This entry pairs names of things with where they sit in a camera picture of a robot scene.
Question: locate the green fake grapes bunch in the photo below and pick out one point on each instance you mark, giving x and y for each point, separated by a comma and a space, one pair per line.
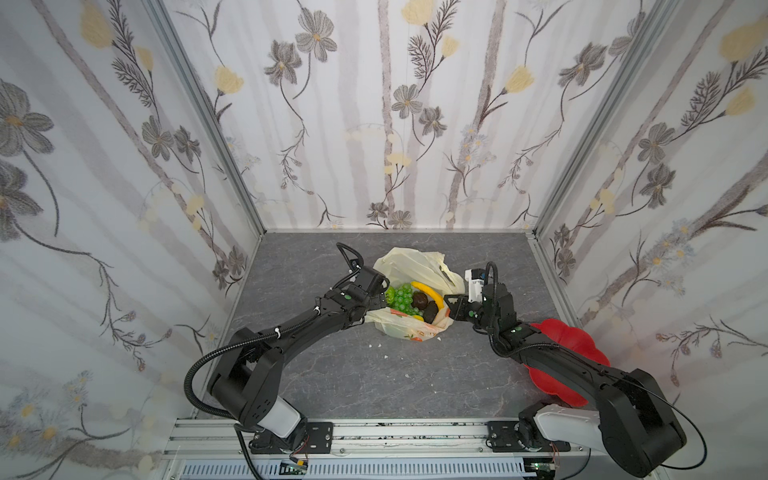
401, 299

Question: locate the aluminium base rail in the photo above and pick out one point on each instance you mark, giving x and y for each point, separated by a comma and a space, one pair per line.
454, 448

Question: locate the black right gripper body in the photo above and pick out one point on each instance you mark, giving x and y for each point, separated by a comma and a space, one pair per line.
459, 306

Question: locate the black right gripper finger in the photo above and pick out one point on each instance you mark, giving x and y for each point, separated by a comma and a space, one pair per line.
456, 299
459, 311

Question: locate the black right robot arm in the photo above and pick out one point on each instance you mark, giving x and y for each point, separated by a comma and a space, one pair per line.
628, 417

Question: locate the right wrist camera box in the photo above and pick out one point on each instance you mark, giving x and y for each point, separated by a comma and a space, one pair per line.
476, 281

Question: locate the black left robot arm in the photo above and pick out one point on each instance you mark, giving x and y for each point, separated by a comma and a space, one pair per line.
246, 380

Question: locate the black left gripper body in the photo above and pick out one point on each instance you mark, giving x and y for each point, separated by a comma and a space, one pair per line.
377, 287

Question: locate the yellow fake banana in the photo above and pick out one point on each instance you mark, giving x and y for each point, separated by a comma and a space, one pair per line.
430, 292

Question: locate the pale yellow plastic bag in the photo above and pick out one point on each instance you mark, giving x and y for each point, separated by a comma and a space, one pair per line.
404, 265

